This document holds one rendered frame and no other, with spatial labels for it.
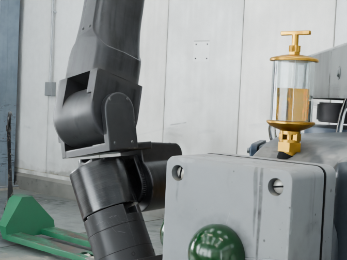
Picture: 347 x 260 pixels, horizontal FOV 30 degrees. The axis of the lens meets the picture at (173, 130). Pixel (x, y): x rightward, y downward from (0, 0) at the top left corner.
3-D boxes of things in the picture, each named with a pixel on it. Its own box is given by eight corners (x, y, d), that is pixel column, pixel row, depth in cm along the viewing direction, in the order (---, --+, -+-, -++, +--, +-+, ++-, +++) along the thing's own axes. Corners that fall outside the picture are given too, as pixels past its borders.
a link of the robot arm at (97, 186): (56, 172, 65) (85, 148, 62) (110, 166, 70) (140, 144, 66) (75, 237, 63) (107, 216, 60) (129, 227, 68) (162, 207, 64)
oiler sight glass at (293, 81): (261, 119, 38) (264, 60, 38) (283, 119, 40) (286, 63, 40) (299, 122, 37) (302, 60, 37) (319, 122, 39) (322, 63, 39)
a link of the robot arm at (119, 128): (52, 106, 67) (103, 92, 61) (137, 104, 75) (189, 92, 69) (65, 221, 66) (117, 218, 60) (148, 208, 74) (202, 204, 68)
